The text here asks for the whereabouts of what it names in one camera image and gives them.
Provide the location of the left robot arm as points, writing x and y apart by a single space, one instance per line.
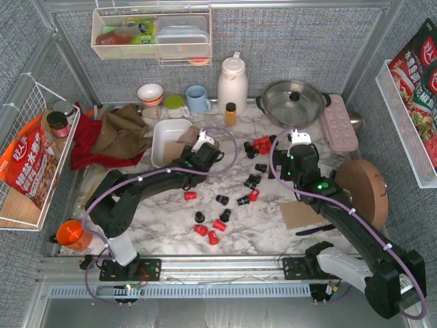
114 203

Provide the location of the brown cardboard square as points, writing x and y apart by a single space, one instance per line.
172 151

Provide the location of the pink yellow sponge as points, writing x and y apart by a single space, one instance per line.
199 61

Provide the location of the blue mug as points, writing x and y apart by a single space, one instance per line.
197 99

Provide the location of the brown cardboard sheet right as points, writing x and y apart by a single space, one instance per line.
299 215

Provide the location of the white orange striped bowl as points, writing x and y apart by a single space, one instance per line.
150 94

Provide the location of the purple spatula handle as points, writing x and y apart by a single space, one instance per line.
311 231

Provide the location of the round wooden board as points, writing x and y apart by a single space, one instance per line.
366 189

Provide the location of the pink egg tray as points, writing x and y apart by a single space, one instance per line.
336 125

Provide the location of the red cloth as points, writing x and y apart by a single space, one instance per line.
85 137

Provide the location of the green lidded white cup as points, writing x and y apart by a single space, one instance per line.
176 107

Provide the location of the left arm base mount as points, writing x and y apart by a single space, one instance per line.
143 269

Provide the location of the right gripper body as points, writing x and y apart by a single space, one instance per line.
278 158

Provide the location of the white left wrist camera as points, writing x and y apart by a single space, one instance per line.
202 139

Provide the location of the white thermos jug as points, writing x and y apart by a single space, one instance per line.
233 85

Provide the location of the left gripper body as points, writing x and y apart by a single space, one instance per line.
207 152

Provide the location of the red coffee capsule cluster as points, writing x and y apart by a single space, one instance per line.
262 145

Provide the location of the orange spice bottle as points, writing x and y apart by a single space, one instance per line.
230 114

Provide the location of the white rectangular storage basket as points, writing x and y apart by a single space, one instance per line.
166 131

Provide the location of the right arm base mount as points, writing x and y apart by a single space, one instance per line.
305 267

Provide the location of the brown cloth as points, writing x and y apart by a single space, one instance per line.
122 134

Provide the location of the steel cup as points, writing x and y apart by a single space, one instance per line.
356 121

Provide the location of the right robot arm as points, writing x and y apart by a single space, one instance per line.
392 280

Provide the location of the white mesh basket right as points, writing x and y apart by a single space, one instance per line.
415 151

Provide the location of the pink striped cloth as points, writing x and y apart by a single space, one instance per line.
190 136

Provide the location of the steel pot with glass lid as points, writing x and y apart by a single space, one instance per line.
292 104

